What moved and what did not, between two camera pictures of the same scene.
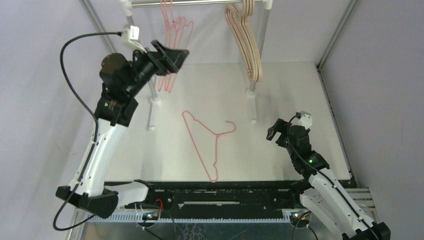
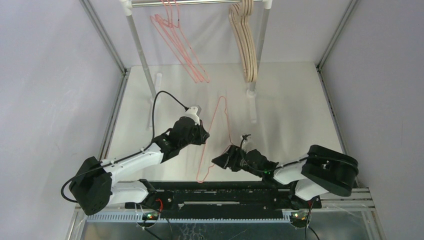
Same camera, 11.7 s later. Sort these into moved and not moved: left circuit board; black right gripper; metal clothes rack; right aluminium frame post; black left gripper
Moved: black right gripper; black left gripper
Not moved: right aluminium frame post; metal clothes rack; left circuit board
